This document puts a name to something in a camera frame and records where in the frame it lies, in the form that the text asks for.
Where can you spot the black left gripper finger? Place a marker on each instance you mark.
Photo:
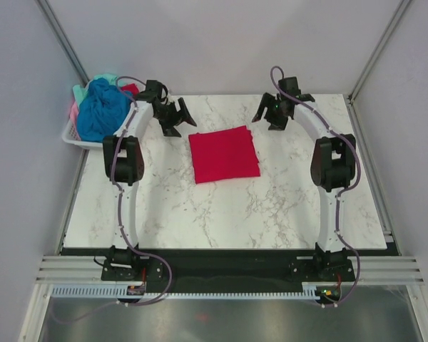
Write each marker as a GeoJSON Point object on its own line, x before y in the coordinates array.
{"type": "Point", "coordinates": [182, 113]}
{"type": "Point", "coordinates": [171, 132]}

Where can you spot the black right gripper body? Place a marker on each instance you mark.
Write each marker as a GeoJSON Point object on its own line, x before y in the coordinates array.
{"type": "Point", "coordinates": [281, 122]}

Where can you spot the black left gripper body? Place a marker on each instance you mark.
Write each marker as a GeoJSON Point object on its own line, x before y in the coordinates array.
{"type": "Point", "coordinates": [167, 115]}

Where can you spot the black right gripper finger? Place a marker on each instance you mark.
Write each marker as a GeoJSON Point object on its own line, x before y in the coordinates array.
{"type": "Point", "coordinates": [306, 96]}
{"type": "Point", "coordinates": [266, 102]}

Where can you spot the white plastic laundry basket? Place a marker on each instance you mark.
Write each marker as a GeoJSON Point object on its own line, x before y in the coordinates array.
{"type": "Point", "coordinates": [71, 137]}

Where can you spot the red t shirt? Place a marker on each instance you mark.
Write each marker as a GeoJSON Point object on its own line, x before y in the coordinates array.
{"type": "Point", "coordinates": [223, 155]}
{"type": "Point", "coordinates": [131, 88]}

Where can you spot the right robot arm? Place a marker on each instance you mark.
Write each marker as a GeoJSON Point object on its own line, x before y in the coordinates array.
{"type": "Point", "coordinates": [333, 168]}

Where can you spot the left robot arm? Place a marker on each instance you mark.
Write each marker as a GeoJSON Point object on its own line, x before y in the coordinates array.
{"type": "Point", "coordinates": [123, 158]}

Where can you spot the blue t shirt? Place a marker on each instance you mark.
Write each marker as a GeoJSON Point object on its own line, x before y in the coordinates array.
{"type": "Point", "coordinates": [102, 113]}

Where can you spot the teal t shirt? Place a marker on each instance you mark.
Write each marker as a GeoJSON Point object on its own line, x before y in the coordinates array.
{"type": "Point", "coordinates": [80, 92]}

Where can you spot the pink t shirt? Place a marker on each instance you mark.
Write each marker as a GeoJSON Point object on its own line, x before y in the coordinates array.
{"type": "Point", "coordinates": [73, 114]}

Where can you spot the right aluminium frame post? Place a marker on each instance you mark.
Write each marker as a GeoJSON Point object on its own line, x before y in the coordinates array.
{"type": "Point", "coordinates": [386, 36]}

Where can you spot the aluminium frame post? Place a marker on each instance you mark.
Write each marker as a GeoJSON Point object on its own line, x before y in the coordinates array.
{"type": "Point", "coordinates": [386, 36]}
{"type": "Point", "coordinates": [63, 40]}

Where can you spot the left aluminium frame post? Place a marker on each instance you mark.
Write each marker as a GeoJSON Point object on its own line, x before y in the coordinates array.
{"type": "Point", "coordinates": [63, 40]}

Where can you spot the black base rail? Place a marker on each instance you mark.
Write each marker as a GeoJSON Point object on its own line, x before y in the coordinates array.
{"type": "Point", "coordinates": [221, 269]}

